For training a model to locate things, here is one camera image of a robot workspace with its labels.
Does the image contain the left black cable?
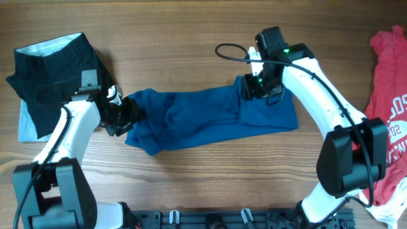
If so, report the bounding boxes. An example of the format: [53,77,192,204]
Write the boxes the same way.
[12,104,74,229]

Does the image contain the blue t-shirt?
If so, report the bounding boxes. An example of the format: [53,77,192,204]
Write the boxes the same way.
[125,76,299,156]

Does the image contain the light grey folded garment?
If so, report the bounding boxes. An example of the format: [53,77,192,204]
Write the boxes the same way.
[18,100,51,142]

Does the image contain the red printed t-shirt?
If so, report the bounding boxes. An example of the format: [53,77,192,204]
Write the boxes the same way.
[359,24,407,229]

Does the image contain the black cable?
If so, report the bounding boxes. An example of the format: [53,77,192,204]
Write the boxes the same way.
[214,43,375,229]
[12,104,74,229]

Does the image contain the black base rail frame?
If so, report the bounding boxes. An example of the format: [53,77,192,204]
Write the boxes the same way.
[127,208,355,229]

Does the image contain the right black cable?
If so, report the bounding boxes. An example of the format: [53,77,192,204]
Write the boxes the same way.
[214,43,375,229]

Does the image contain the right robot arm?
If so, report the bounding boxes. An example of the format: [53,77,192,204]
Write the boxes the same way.
[242,27,387,228]

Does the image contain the black folded shorts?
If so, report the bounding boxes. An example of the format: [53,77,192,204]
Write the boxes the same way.
[6,32,115,138]

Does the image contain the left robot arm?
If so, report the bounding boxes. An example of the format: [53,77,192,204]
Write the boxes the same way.
[12,69,145,228]

